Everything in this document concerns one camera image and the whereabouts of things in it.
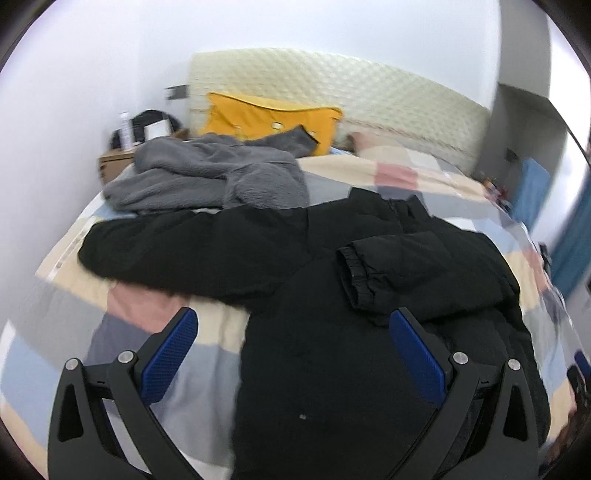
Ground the checkered bed sheet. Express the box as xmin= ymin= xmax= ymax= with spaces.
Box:
xmin=0 ymin=147 xmax=586 ymax=480

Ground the black jacket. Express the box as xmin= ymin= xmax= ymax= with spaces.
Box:
xmin=78 ymin=187 xmax=551 ymax=480

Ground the wooden nightstand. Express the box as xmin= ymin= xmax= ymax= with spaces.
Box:
xmin=97 ymin=129 xmax=190 ymax=186

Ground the black bag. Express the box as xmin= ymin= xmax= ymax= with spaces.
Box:
xmin=110 ymin=110 xmax=182 ymax=149

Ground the cream padded headboard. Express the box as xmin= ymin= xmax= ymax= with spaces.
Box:
xmin=187 ymin=47 xmax=490 ymax=176

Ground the blue cloth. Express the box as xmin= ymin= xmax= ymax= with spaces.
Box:
xmin=513 ymin=158 xmax=552 ymax=234

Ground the white box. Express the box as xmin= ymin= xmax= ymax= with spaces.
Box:
xmin=143 ymin=120 xmax=171 ymax=141

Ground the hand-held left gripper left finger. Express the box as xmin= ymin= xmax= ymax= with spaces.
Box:
xmin=47 ymin=306 xmax=200 ymax=480

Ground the grey fleece jacket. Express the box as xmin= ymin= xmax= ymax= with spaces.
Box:
xmin=102 ymin=124 xmax=320 ymax=214

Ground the yellow pillow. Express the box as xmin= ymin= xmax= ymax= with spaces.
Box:
xmin=201 ymin=92 xmax=343 ymax=157

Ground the blue curtain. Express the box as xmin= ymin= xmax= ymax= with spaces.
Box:
xmin=549 ymin=182 xmax=591 ymax=301

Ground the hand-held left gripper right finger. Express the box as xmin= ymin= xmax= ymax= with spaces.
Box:
xmin=387 ymin=307 xmax=540 ymax=480

